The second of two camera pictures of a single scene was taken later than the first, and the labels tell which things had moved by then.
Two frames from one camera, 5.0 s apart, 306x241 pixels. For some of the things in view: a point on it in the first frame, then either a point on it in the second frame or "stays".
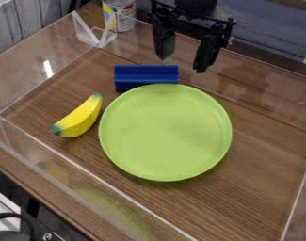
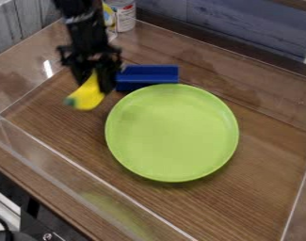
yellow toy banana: x=80 y=119 -> x=88 y=96
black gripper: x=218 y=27 -> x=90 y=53
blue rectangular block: x=130 y=76 stays
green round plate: x=165 y=132 stays
